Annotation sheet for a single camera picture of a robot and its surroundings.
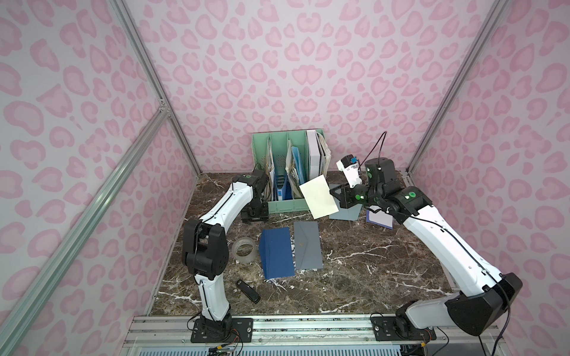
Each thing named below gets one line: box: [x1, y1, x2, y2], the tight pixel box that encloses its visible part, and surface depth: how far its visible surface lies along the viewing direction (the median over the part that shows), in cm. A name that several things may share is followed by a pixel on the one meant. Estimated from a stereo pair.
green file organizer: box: [251, 129, 327, 215], surface depth 100 cm
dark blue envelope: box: [259, 226, 296, 280], surface depth 94 cm
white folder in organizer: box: [306, 129, 321, 181], surface depth 97 cm
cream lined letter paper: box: [299, 174, 340, 220], surface depth 76 cm
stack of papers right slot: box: [316, 132, 332, 178], surface depth 94 cm
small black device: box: [236, 278, 262, 305], surface depth 82 cm
